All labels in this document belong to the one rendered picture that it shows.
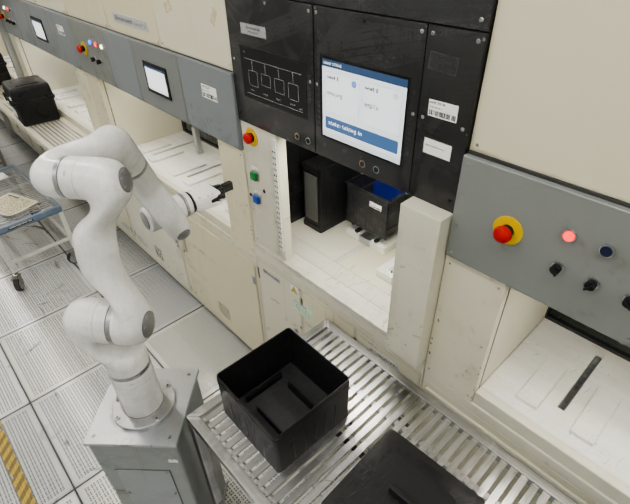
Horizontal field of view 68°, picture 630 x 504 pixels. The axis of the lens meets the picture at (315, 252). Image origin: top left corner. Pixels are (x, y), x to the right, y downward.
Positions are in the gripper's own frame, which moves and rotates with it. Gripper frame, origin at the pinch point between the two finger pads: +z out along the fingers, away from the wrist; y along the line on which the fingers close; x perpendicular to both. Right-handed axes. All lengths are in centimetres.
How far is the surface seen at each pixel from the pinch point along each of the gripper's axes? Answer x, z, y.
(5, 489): -120, -110, -37
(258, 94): 31.5, 12.2, 7.4
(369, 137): 31, 12, 55
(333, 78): 43, 12, 41
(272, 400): -43, -28, 55
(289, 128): 24.3, 12.2, 22.0
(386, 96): 43, 12, 59
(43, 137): -40, -10, -207
